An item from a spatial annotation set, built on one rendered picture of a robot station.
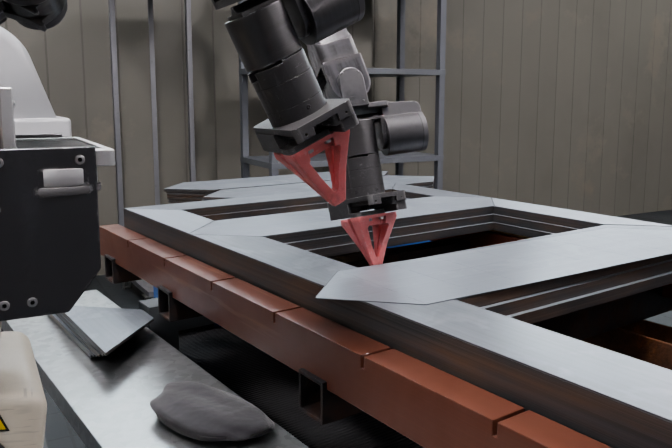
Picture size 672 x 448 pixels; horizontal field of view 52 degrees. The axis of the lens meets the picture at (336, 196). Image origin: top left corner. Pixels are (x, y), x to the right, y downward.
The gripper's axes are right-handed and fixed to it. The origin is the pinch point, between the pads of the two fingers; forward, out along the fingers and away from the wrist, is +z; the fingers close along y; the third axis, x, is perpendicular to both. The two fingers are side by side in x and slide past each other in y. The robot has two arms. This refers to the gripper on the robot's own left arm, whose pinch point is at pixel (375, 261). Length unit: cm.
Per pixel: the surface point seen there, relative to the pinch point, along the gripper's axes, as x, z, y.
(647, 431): 12.6, 12.5, -45.4
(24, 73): -15, -95, 256
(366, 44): -238, -120, 281
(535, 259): -20.1, 3.5, -10.7
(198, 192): -17, -20, 94
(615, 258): -29.9, 5.3, -16.8
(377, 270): 2.3, 0.9, -3.0
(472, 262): -11.5, 2.3, -6.9
